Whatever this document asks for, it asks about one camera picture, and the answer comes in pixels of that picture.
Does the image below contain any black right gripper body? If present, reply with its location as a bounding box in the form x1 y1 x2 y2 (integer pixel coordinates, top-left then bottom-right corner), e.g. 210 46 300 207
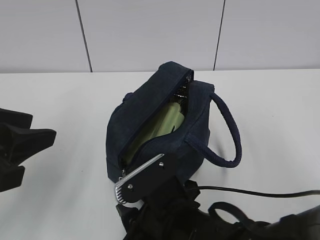
116 178 212 240

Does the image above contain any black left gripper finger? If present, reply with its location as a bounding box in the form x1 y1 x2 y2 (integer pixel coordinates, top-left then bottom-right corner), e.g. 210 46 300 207
0 166 25 192
9 128 57 165

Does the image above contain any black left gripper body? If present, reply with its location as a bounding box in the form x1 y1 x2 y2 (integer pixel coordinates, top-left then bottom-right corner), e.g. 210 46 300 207
0 108 33 168

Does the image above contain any green lidded glass container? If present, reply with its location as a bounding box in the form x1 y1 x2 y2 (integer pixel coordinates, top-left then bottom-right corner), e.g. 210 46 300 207
122 102 185 166

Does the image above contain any navy blue lunch bag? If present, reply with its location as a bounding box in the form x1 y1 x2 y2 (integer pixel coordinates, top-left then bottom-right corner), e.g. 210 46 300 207
105 61 242 182

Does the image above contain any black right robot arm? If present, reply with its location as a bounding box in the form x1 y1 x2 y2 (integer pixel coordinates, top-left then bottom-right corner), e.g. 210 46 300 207
114 178 320 240

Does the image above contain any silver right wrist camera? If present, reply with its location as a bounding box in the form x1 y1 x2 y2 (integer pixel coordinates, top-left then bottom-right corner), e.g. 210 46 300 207
114 153 178 205

